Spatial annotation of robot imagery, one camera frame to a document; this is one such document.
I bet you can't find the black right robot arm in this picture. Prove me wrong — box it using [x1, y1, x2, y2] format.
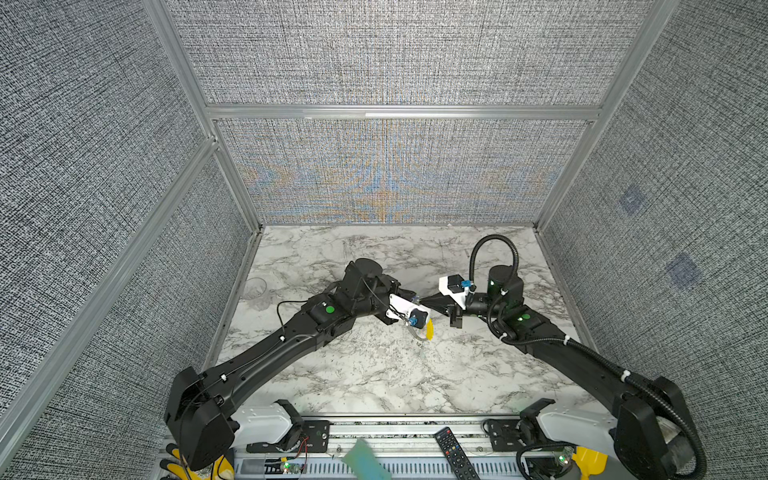
[420, 234, 708, 479]

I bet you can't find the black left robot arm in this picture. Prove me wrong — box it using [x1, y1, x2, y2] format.
[164, 258, 417, 470]

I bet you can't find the black remote control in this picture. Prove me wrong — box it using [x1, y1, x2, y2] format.
[434, 427, 480, 480]

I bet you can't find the clear plastic cup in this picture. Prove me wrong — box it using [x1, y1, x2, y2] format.
[242, 277, 269, 301]

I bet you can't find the yellow capped key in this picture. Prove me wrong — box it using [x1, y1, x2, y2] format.
[425, 318, 435, 341]

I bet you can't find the yellow black work glove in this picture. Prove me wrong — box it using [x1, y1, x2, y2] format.
[158, 442, 236, 480]

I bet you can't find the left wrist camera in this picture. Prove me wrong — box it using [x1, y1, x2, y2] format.
[386, 294, 431, 329]

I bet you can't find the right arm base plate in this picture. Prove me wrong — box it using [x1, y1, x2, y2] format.
[481, 418, 541, 452]

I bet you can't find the grey cable duct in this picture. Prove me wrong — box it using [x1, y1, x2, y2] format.
[235, 457, 523, 479]

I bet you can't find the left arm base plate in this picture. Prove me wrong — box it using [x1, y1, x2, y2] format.
[245, 420, 331, 456]

